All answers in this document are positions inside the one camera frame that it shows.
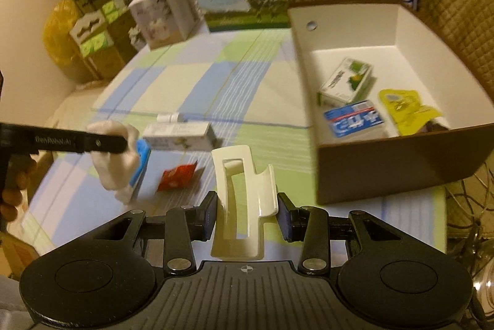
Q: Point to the white hair claw clip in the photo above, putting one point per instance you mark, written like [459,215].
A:
[266,195]

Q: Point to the small cardboard box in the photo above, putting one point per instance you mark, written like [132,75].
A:
[19,256]

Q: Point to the checked tablecloth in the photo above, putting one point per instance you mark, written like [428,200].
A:
[193,83]

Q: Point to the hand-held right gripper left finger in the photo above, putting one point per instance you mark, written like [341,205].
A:
[210,218]

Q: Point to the red packet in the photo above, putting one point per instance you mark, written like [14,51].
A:
[175,175]

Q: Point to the blue cream tube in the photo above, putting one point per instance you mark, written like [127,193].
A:
[141,164]

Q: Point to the yellow pouch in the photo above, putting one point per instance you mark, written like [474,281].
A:
[405,108]

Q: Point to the yellow plastic bag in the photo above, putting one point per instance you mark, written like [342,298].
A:
[61,36]

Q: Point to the brown storage box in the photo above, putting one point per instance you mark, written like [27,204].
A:
[386,168]

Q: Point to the green medicine box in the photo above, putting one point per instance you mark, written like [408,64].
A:
[343,83]

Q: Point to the small white bottle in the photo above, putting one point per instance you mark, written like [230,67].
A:
[171,117]

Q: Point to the blue clear plastic box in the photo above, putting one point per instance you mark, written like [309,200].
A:
[355,119]

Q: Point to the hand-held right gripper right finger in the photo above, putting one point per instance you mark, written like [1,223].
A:
[285,218]

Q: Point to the brown cardboard box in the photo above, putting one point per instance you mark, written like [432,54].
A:
[112,56]

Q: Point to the white humidifier box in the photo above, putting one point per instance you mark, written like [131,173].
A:
[162,17]

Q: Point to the white towel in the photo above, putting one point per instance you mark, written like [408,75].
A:
[115,168]

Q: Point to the person's left hand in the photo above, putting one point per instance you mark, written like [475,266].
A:
[17,175]

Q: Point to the stack of green tissue packs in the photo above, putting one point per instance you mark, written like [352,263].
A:
[96,33]

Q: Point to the white ointment box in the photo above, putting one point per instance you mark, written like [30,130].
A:
[177,136]

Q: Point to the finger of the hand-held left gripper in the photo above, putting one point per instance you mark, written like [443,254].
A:
[104,144]

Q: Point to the quilted beige chair cover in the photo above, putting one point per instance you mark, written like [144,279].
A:
[459,25]

